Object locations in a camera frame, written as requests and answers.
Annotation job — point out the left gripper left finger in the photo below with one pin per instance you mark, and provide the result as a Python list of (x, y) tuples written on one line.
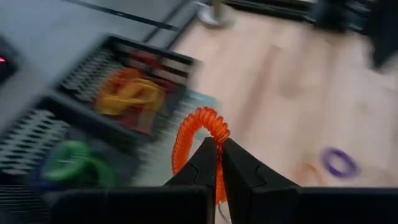
[(199, 174)]

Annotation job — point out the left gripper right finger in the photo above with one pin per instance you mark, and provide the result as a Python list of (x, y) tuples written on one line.
[(248, 174)]

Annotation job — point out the red-orange spiral wrist coil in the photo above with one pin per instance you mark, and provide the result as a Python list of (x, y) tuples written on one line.
[(202, 118)]

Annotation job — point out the purple spiral wrist coil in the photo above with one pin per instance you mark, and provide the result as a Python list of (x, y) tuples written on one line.
[(324, 161)]

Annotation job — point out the yellow rubber band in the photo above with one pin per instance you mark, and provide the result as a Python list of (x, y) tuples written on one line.
[(140, 90)]

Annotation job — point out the green spiral wrist coil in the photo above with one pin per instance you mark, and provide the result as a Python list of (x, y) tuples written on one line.
[(68, 149)]

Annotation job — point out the black plastic mesh basket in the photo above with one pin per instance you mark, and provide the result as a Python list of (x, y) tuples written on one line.
[(87, 74), (31, 137)]

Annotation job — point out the blue spiral wrist coil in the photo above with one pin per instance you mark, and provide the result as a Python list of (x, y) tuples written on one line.
[(43, 183)]

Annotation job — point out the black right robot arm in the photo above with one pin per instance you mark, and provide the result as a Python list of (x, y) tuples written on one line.
[(385, 31)]

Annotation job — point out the white bulb on metal stand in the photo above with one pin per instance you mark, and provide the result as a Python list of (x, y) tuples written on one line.
[(214, 15)]

